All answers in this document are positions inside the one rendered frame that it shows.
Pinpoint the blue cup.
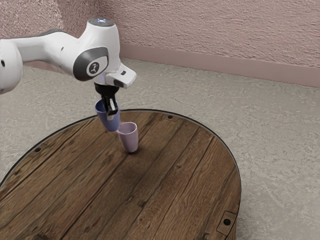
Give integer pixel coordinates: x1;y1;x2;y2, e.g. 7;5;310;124
94;99;121;133

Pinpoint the pink cup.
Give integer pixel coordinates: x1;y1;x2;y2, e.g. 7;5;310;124
117;121;139;154

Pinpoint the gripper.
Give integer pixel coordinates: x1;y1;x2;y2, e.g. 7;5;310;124
94;83;119;117

